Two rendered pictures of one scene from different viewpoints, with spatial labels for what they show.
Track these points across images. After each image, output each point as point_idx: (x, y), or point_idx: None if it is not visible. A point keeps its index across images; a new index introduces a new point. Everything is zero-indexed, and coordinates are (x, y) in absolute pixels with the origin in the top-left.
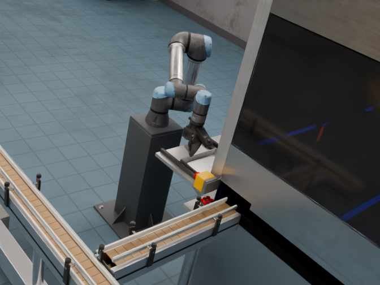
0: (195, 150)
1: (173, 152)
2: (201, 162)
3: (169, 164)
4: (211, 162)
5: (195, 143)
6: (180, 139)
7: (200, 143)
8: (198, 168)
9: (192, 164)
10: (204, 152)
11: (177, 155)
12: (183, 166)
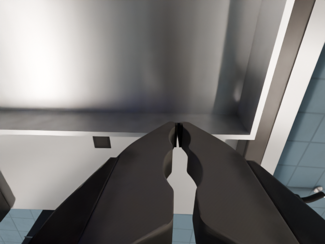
0: (155, 146)
1: (183, 194)
2: (96, 77)
3: (288, 134)
4: (15, 43)
5: (170, 238)
6: (41, 214)
7: (80, 214)
8: (161, 23)
9: (169, 82)
10: (25, 127)
11: (183, 171)
12: (288, 71)
